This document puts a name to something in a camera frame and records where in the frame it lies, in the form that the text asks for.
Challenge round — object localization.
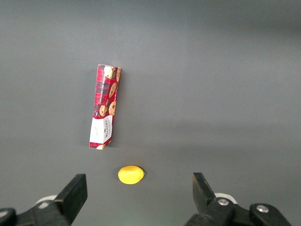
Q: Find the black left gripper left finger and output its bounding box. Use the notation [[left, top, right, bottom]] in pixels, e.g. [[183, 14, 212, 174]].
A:
[[0, 173, 88, 226]]

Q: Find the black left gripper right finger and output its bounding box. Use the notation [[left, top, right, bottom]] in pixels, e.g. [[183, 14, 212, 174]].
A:
[[185, 172, 293, 226]]

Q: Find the yellow lemon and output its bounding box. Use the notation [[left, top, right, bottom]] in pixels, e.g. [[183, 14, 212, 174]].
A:
[[117, 165, 146, 186]]

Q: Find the red tartan cookie box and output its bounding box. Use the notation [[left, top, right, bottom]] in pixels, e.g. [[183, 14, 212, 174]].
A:
[[89, 64, 122, 151]]

